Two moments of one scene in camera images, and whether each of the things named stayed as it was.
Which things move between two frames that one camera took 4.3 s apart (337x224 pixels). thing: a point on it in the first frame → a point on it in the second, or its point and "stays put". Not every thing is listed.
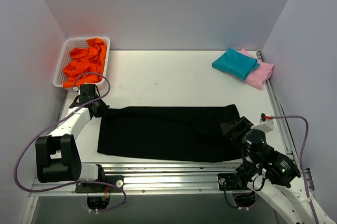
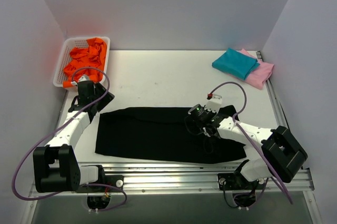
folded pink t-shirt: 259,77 stays put
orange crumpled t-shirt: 87,64 stays put
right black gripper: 236,127 → 195,125
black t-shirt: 188,133 stays put
